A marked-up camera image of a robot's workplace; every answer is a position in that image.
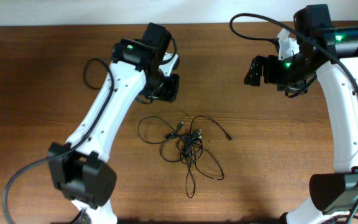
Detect black usb cables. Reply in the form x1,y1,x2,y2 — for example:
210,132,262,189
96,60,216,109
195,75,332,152
137,115,234,199

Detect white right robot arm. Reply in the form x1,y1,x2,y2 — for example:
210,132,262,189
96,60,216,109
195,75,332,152
244,4,358,223

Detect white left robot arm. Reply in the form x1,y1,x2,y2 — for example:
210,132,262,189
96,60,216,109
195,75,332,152
47,23,180,223

